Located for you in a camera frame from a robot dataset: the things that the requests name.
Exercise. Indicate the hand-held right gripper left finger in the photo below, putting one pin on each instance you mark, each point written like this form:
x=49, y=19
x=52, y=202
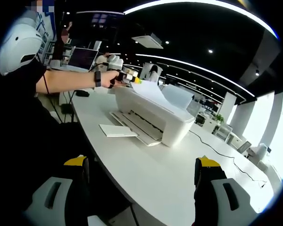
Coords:
x=77, y=188

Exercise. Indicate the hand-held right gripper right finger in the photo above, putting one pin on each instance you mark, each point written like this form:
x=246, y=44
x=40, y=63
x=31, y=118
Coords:
x=210, y=188

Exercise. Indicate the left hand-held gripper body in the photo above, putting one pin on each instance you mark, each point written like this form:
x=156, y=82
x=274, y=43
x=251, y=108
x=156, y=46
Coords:
x=115, y=63

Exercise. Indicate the white paper sheet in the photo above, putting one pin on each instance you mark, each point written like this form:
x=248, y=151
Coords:
x=151, y=96

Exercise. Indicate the white printer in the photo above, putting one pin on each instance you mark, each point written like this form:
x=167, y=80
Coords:
x=174, y=127

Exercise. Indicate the person's left hand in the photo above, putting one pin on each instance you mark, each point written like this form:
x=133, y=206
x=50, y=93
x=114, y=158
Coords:
x=108, y=78

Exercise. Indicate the black wristband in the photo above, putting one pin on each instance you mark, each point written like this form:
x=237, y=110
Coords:
x=97, y=78

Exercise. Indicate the computer monitor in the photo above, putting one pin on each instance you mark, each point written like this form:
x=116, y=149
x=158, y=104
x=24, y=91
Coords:
x=82, y=57

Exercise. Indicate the ceiling air conditioner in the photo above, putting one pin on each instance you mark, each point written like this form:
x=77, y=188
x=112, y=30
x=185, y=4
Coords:
x=147, y=41

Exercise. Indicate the black computer mouse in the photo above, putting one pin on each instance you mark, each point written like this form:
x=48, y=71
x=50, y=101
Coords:
x=82, y=93

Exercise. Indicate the small tilted monitor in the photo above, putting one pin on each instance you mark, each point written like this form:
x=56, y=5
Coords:
x=244, y=147

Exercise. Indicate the white shelf cabinet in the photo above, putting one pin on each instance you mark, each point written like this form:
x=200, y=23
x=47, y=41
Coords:
x=222, y=133

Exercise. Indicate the white office machine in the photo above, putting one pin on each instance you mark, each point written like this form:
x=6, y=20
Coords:
x=263, y=150

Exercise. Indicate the black floor box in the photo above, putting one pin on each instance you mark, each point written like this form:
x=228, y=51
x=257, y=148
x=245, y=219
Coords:
x=66, y=108

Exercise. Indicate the potted green plant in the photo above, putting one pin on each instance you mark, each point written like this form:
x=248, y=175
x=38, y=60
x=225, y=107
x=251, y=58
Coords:
x=219, y=118

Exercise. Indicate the narrow window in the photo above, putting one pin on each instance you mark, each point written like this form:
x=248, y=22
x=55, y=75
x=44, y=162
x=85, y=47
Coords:
x=259, y=117

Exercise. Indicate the white worn device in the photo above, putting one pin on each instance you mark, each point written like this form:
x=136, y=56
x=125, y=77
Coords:
x=16, y=49

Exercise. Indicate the wall poster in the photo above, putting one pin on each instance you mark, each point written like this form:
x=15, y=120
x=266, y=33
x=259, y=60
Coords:
x=47, y=23

